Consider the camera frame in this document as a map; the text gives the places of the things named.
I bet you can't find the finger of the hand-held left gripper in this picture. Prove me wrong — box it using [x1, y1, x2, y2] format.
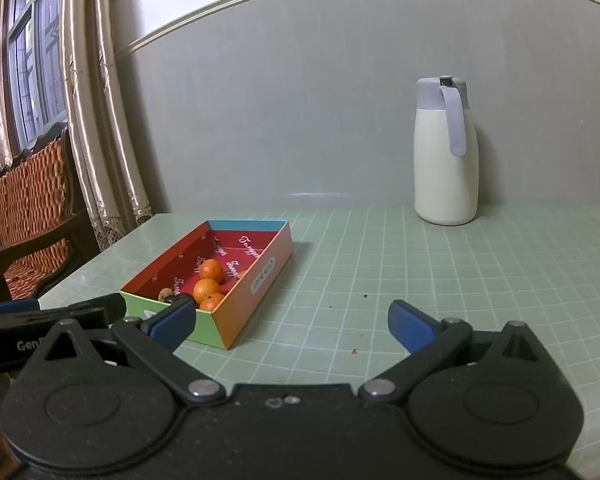
[0, 299, 40, 318]
[70, 293, 127, 329]

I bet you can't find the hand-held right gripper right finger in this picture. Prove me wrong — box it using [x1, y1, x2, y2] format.
[357, 300, 562, 404]

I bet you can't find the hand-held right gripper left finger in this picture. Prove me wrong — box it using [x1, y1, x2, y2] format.
[24, 295, 227, 405]

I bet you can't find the colourful cardboard box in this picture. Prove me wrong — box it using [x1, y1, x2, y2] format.
[119, 219, 294, 351]

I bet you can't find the wooden chair orange cushion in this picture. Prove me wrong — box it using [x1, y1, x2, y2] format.
[0, 122, 103, 311]

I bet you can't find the cream thermos jug grey lid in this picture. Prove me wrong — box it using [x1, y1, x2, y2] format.
[413, 76, 480, 226]

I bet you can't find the window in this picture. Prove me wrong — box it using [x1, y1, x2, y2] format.
[5, 0, 70, 151]

